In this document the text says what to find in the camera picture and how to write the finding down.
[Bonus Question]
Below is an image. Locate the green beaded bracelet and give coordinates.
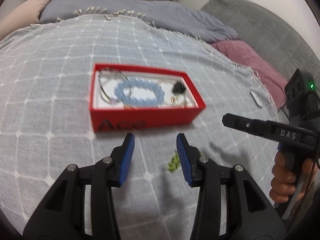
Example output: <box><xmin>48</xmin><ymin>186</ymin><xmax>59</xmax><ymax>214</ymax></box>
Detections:
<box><xmin>166</xmin><ymin>151</ymin><xmax>203</xmax><ymax>173</ymax></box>

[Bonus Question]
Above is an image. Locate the black flower hair clip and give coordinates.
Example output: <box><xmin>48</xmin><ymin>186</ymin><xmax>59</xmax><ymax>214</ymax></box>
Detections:
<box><xmin>171</xmin><ymin>81</ymin><xmax>186</xmax><ymax>95</ymax></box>

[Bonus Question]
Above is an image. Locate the light blue bead bracelet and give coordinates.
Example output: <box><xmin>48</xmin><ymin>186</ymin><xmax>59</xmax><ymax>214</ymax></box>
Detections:
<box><xmin>113</xmin><ymin>78</ymin><xmax>166</xmax><ymax>107</ymax></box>

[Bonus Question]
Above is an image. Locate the right hand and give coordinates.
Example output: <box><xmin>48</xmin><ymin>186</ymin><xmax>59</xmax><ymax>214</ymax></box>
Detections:
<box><xmin>269</xmin><ymin>151</ymin><xmax>320</xmax><ymax>204</ymax></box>

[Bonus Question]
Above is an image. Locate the small white label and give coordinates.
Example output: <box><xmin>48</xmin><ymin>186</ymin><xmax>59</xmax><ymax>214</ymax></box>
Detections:
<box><xmin>250</xmin><ymin>90</ymin><xmax>263</xmax><ymax>108</ymax></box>

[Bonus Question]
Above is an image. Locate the pink pillow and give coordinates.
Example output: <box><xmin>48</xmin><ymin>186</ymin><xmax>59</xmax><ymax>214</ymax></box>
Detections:
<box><xmin>211</xmin><ymin>40</ymin><xmax>287</xmax><ymax>109</ymax></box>

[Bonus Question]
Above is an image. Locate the red Ace box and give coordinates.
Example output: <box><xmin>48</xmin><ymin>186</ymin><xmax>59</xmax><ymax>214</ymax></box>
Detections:
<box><xmin>88</xmin><ymin>63</ymin><xmax>206</xmax><ymax>132</ymax></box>

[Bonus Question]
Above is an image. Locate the white box insert tray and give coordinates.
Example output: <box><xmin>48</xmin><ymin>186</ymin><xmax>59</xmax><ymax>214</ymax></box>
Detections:
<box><xmin>92</xmin><ymin>68</ymin><xmax>198</xmax><ymax>109</ymax></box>

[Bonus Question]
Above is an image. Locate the grey quilted pillow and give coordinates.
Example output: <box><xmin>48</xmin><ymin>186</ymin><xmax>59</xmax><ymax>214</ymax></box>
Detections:
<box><xmin>201</xmin><ymin>0</ymin><xmax>319</xmax><ymax>86</ymax></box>

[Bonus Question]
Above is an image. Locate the blue-grey blanket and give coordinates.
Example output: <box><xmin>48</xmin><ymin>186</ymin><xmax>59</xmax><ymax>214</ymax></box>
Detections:
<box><xmin>39</xmin><ymin>0</ymin><xmax>238</xmax><ymax>43</ymax></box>

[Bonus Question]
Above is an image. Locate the grey checked bedspread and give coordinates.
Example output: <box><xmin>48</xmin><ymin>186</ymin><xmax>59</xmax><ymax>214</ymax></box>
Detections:
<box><xmin>1</xmin><ymin>15</ymin><xmax>277</xmax><ymax>239</ymax></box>

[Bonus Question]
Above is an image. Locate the beige pillow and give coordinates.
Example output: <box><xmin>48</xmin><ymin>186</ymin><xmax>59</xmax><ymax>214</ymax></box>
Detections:
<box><xmin>0</xmin><ymin>0</ymin><xmax>50</xmax><ymax>41</ymax></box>

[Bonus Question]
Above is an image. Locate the black camera box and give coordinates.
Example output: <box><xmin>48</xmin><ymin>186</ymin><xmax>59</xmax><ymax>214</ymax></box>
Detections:
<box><xmin>285</xmin><ymin>69</ymin><xmax>319</xmax><ymax>132</ymax></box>

